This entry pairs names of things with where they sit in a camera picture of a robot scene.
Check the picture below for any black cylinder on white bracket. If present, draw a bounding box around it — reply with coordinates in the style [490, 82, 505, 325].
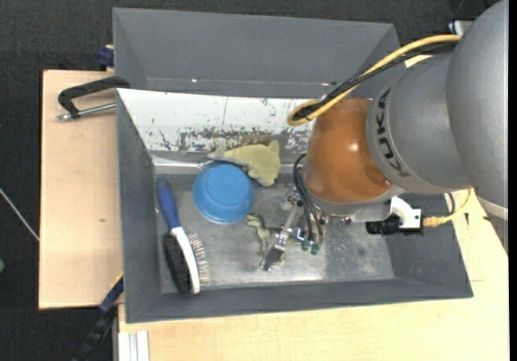
[365, 195, 425, 237]

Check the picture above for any green toy dinosaur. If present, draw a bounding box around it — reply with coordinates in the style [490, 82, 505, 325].
[246, 212, 287, 271]

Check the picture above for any blue bowl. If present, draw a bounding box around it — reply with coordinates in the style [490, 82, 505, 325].
[191, 161, 256, 225]

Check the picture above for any yellow-green cloth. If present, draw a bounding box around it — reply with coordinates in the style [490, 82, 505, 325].
[206, 140, 282, 187]

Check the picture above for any brown cardboard board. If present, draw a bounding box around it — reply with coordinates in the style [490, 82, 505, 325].
[38, 69, 124, 310]

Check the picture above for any grey metal bin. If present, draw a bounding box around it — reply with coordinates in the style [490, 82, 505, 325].
[111, 6, 474, 324]

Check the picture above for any blue-handled scrubbing brush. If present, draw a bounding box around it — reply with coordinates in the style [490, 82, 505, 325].
[156, 177, 202, 295]

